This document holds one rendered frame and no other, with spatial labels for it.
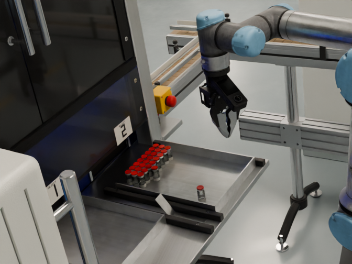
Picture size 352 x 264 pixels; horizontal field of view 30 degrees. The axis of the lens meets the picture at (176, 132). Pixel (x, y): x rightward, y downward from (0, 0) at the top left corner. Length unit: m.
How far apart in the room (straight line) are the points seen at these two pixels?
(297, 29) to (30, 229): 0.94
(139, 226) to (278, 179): 1.75
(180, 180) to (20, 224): 1.13
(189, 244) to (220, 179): 0.30
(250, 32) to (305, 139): 1.33
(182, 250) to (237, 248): 1.36
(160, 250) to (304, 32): 0.67
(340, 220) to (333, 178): 1.89
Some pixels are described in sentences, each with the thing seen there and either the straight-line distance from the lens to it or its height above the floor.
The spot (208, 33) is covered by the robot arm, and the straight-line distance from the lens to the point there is 1.69.
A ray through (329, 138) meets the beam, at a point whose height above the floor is 0.51.
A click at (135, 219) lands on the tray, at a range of 1.88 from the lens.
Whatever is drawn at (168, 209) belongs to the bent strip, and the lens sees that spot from 1.86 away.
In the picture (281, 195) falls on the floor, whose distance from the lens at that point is 3.39.
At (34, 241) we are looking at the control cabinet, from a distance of 0.95.
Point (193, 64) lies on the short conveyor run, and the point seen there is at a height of 0.93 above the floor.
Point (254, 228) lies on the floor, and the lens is 3.19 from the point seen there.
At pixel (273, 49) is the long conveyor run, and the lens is 2.72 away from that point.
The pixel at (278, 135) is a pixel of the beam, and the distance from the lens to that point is 2.94.
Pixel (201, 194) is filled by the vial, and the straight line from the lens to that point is 1.88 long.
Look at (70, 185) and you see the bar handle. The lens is 0.99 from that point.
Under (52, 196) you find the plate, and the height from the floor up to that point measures 1.01.
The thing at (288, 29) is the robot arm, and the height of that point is 1.37.
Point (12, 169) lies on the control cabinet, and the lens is 0.91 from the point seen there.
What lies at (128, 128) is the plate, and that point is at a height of 1.02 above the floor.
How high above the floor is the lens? 1.99
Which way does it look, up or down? 30 degrees down
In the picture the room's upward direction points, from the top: 10 degrees counter-clockwise
